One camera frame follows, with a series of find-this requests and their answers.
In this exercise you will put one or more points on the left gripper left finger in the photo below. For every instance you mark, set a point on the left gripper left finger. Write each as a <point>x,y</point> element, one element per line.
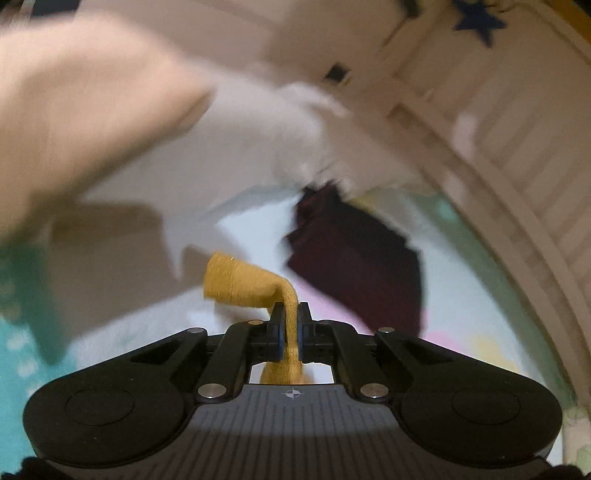
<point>230,356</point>

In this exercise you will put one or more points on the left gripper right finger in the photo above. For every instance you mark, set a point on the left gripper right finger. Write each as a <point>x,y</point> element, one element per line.
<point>350,355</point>

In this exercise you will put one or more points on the mustard yellow knit sweater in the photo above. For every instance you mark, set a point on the mustard yellow knit sweater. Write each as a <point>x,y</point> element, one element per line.
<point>234,282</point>

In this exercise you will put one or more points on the dark maroon folded garment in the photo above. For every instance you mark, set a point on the dark maroon folded garment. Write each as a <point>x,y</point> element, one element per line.
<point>356,259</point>

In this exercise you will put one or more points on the floral pastel bed blanket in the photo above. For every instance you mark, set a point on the floral pastel bed blanket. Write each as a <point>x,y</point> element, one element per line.
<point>68,305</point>

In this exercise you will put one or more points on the white pillow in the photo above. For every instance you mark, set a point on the white pillow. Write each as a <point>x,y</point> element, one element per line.
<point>94,107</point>

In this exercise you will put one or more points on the beige wooden headboard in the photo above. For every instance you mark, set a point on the beige wooden headboard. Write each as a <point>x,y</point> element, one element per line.
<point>504,131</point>

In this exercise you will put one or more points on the black wall socket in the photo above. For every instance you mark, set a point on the black wall socket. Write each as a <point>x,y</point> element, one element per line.
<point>338,74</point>

